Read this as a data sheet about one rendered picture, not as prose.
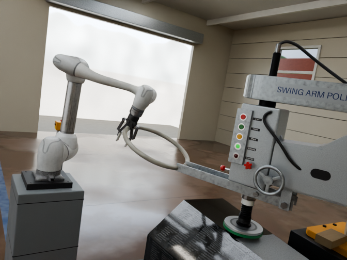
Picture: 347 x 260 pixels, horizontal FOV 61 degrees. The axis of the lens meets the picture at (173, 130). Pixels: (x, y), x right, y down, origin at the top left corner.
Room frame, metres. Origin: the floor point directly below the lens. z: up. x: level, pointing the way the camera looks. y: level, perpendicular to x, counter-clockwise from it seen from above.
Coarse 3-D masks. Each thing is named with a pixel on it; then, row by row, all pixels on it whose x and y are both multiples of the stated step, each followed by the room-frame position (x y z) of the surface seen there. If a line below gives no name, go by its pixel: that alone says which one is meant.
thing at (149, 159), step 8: (128, 128) 1.91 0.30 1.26; (144, 128) 2.07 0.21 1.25; (152, 128) 2.12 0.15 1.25; (160, 136) 2.13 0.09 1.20; (128, 144) 1.73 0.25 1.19; (176, 144) 2.08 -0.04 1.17; (136, 152) 1.69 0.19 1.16; (184, 152) 2.01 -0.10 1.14; (152, 160) 1.67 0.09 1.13; (168, 168) 1.70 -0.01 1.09; (176, 168) 1.73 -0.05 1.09
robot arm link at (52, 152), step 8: (48, 136) 1.95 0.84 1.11; (40, 144) 1.89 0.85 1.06; (48, 144) 1.87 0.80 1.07; (56, 144) 1.89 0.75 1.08; (64, 144) 2.02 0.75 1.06; (40, 152) 1.86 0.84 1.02; (48, 152) 1.86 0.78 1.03; (56, 152) 1.88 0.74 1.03; (64, 152) 1.96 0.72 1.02; (40, 160) 1.86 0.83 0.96; (48, 160) 1.85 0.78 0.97; (56, 160) 1.88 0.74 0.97; (64, 160) 1.98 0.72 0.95; (40, 168) 1.86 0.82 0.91; (48, 168) 1.86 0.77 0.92; (56, 168) 1.89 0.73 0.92
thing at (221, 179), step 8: (184, 168) 1.72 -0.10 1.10; (192, 168) 1.69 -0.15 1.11; (200, 168) 1.78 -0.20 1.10; (208, 168) 1.76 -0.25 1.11; (200, 176) 1.66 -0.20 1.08; (208, 176) 1.63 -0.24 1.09; (216, 176) 1.61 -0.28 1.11; (224, 176) 1.70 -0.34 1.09; (216, 184) 1.60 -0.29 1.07; (224, 184) 1.58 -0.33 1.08; (232, 184) 1.55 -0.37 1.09; (240, 184) 1.53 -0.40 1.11; (240, 192) 1.53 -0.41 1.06; (248, 192) 1.50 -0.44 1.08; (256, 192) 1.47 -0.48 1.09; (280, 192) 1.52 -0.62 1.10; (264, 200) 1.46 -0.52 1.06; (272, 200) 1.44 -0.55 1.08; (296, 200) 1.48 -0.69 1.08
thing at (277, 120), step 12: (252, 108) 1.49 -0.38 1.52; (264, 108) 1.46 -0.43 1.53; (276, 108) 1.43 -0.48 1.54; (252, 120) 1.48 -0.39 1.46; (276, 120) 1.42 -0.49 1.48; (252, 132) 1.48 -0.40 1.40; (264, 132) 1.44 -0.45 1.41; (276, 132) 1.42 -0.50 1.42; (252, 144) 1.47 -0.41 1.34; (264, 144) 1.44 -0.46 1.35; (252, 156) 1.46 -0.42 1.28; (264, 156) 1.43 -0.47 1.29; (240, 168) 1.49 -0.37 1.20; (252, 168) 1.46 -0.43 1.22; (240, 180) 1.48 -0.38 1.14; (252, 180) 1.45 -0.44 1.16
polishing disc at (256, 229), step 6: (228, 216) 1.64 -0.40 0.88; (234, 216) 1.65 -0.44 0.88; (228, 222) 1.55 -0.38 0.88; (234, 222) 1.56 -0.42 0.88; (252, 222) 1.60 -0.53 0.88; (234, 228) 1.49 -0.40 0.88; (240, 228) 1.50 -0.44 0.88; (246, 228) 1.51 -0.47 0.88; (252, 228) 1.53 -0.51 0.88; (258, 228) 1.54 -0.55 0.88; (246, 234) 1.45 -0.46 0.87; (252, 234) 1.46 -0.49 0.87; (258, 234) 1.48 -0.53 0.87
